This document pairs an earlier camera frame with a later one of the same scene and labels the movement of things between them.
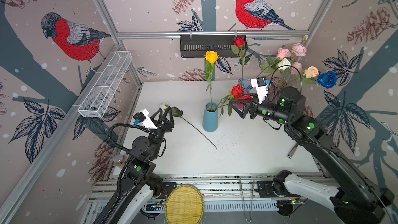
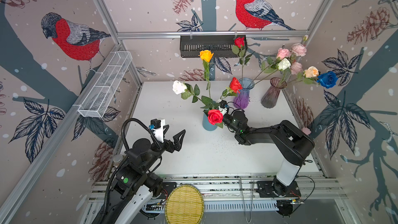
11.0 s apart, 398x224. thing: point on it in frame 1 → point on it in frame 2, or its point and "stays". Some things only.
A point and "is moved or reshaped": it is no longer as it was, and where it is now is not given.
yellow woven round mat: (184, 205) stays
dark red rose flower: (237, 49) stays
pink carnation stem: (298, 49) stays
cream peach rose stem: (309, 75) stays
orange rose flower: (211, 57) is moved or reshaped
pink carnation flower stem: (297, 65) stays
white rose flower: (176, 112) → (186, 91)
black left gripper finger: (171, 122) → (179, 140)
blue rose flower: (328, 79) stays
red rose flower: (237, 94) is moved or reshaped
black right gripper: (246, 104) → (219, 106)
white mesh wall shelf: (105, 84) stays
